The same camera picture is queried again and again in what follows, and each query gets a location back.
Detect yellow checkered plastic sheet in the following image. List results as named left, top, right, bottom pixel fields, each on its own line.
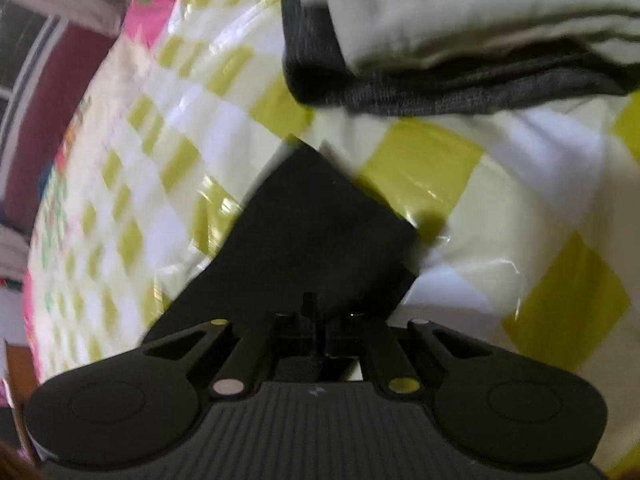
left=26, top=0, right=639, bottom=477

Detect folded grey white clothes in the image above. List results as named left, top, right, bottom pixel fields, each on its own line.
left=281, top=0, right=639, bottom=117

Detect window with metal grille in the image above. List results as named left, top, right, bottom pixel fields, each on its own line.
left=1, top=0, right=67, bottom=188

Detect black pants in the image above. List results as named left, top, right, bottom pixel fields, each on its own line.
left=143, top=139, right=418, bottom=354

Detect floral pink bedspread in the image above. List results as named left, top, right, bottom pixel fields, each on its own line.
left=23, top=0, right=176, bottom=382

